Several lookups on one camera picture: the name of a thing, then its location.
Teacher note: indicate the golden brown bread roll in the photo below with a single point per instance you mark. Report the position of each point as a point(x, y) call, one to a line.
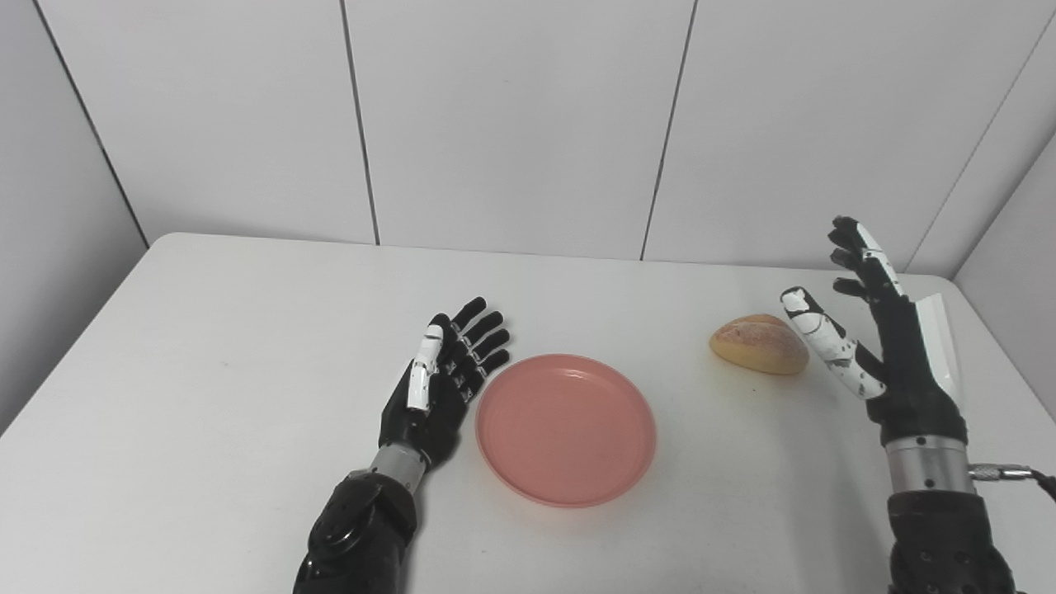
point(759, 345)

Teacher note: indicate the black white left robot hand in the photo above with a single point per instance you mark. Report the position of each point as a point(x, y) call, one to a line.
point(429, 404)

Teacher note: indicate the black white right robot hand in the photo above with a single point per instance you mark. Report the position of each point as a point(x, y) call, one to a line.
point(912, 379)

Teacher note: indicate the pink round plate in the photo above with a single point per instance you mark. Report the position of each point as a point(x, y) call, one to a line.
point(565, 429)

